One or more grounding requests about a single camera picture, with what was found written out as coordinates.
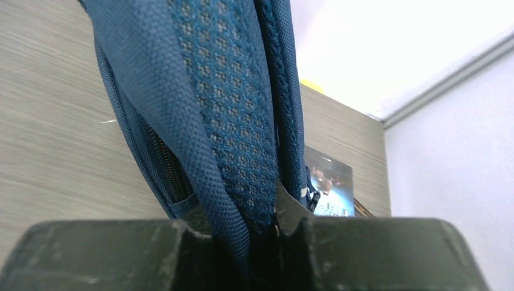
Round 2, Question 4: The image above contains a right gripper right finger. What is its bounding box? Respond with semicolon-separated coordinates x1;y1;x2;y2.
276;182;489;291

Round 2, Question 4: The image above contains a yellow tape piece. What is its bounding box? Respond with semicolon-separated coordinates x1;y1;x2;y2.
300;79;324;94

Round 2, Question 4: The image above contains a brown cover book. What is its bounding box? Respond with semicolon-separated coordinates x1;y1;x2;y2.
353;198;375;218

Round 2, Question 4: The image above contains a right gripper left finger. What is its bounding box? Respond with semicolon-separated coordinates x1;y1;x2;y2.
1;219;216;291

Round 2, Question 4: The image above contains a dark blue fantasy book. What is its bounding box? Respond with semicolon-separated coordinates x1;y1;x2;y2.
304;146;355;217

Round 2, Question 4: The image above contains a navy blue student backpack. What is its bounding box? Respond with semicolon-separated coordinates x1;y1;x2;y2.
81;1;310;290

